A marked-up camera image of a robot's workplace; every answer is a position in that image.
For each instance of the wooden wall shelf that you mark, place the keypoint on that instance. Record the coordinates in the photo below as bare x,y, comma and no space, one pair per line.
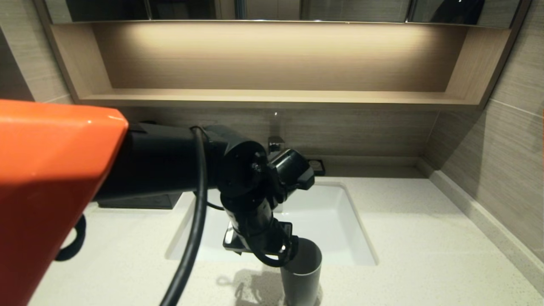
272,59

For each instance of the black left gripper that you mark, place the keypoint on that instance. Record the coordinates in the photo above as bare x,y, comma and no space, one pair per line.
255,225

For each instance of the black box body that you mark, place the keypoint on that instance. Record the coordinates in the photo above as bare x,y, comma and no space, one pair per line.
176,199

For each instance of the black amenity tray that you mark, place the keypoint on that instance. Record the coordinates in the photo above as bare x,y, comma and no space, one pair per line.
136,202

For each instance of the stone backsplash ledge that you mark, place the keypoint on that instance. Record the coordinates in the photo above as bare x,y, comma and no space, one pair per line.
488,221

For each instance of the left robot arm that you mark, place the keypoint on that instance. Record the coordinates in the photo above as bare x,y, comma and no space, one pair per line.
127,165

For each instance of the chrome faucet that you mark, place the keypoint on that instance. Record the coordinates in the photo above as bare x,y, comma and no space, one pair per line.
276,143

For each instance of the black soap dish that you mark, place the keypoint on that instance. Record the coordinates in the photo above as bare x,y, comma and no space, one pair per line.
318,166

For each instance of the mirror cabinet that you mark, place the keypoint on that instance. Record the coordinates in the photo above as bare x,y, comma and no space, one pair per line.
340,9

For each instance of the white ceramic sink basin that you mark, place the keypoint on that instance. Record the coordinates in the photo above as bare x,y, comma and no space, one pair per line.
331,216

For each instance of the grey cup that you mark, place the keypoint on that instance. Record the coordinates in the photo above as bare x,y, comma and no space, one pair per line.
302,280

